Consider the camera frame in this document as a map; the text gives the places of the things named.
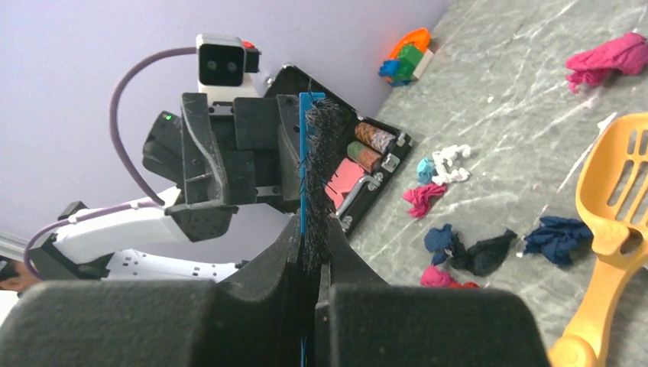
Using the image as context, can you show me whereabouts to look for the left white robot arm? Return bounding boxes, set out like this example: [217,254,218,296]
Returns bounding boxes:
[24,93,300,281]

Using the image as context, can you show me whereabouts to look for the black paper scrap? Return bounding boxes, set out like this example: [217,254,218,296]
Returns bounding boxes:
[447,229,517,277]

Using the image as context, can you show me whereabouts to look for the orange blue green toy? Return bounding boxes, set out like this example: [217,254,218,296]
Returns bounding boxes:
[377,28,434,87]

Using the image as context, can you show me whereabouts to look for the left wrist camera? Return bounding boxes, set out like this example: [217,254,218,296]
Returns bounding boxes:
[196,34,261,104]

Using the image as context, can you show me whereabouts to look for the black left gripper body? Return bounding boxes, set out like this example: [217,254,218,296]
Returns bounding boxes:
[142,93,299,242]

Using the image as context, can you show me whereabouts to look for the large magenta paper scrap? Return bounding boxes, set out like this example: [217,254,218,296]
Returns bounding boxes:
[565,32,647,94]

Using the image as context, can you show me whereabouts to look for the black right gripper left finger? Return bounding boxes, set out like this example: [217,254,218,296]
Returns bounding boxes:
[1,218,300,366]

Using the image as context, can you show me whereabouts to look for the cyan paper scrap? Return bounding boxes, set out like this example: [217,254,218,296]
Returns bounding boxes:
[416,158,436,185]

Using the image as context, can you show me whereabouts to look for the navy scrap by brush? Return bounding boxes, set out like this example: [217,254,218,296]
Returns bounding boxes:
[423,223,459,265]

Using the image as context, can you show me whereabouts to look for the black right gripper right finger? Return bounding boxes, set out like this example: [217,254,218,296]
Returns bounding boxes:
[314,228,549,367]

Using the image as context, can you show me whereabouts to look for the pink paper scrap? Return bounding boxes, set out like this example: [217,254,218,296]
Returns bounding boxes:
[420,265,455,287]

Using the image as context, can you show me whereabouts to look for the orange blue chip roll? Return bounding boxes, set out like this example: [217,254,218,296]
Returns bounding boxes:
[355,122,397,154]

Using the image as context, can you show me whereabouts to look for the red paper scrap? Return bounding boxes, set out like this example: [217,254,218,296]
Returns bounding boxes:
[448,281,480,288]

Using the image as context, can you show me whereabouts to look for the white paper scrap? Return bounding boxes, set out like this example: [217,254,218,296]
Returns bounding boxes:
[432,145,472,185]

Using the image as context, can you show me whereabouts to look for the crumpled navy paper scrap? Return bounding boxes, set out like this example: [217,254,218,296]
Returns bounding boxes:
[523,216,594,267]

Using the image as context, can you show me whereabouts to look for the blue hand brush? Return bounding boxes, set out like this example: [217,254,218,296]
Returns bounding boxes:
[299,83,335,366]

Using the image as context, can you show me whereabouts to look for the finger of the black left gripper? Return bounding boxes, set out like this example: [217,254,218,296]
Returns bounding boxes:
[276,95,301,213]
[181,93,225,206]

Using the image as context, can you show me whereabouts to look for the yellow slotted scoop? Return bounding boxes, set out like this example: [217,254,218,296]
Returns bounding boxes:
[548,112,647,366]

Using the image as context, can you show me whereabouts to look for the black poker chip case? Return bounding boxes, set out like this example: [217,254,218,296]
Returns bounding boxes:
[264,64,413,235]

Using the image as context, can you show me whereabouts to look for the pink card stack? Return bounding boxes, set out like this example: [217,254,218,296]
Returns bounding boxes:
[325,158,365,209]

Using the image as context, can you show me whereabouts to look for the green red chip roll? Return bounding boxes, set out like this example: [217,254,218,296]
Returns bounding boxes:
[346,141,382,173]

